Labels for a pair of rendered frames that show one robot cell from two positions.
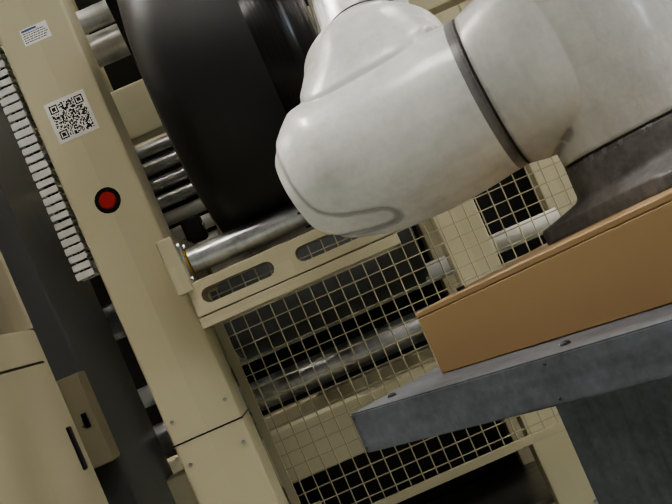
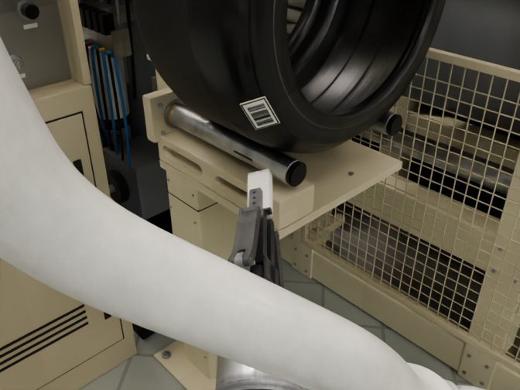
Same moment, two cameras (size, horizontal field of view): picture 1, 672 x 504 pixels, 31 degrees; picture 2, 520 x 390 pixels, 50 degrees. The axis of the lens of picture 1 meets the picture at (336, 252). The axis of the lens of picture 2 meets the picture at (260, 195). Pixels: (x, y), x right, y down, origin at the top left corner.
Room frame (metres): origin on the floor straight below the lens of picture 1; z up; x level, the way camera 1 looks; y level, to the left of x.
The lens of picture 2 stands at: (1.47, -0.64, 1.36)
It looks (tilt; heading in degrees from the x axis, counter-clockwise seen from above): 32 degrees down; 47
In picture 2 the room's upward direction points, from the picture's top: straight up
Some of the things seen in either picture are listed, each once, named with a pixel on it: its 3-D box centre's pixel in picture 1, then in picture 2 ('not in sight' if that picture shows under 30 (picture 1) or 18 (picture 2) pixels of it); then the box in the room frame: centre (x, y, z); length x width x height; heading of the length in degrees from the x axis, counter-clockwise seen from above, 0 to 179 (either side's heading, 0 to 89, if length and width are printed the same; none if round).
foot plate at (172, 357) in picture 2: not in sight; (213, 356); (2.18, 0.33, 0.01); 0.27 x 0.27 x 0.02; 0
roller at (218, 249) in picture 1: (278, 223); (230, 141); (2.06, 0.07, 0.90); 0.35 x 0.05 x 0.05; 90
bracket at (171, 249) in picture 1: (191, 267); (224, 94); (2.20, 0.25, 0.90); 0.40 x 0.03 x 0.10; 0
